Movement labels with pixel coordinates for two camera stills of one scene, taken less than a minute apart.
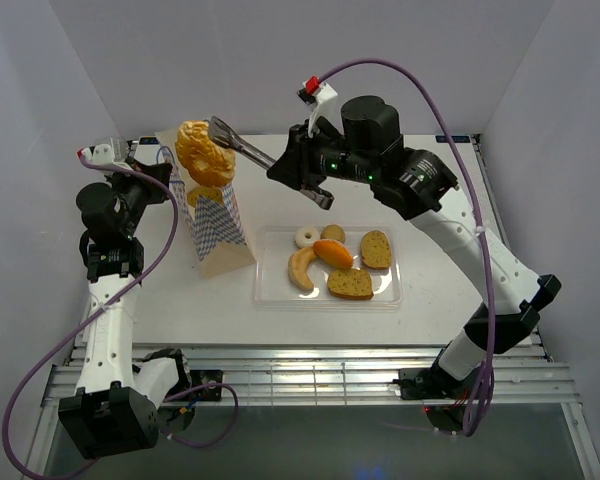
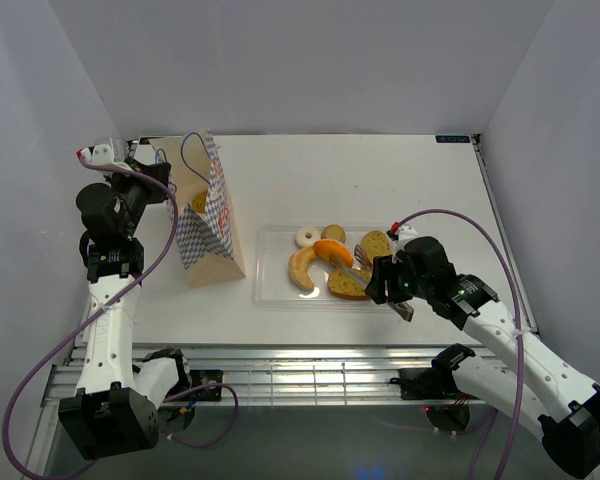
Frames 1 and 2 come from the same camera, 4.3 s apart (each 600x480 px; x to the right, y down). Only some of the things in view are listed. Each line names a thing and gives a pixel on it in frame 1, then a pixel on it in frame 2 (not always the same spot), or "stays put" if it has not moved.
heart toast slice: (350, 284) stays put
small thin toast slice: (211, 192) -> (198, 203)
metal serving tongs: (222, 134) -> (362, 269)
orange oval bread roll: (334, 252) stays put
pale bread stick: (297, 267) stays put
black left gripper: (157, 192) stays put
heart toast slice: (376, 250) stays put
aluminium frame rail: (357, 372) stays put
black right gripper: (293, 167) -> (382, 266)
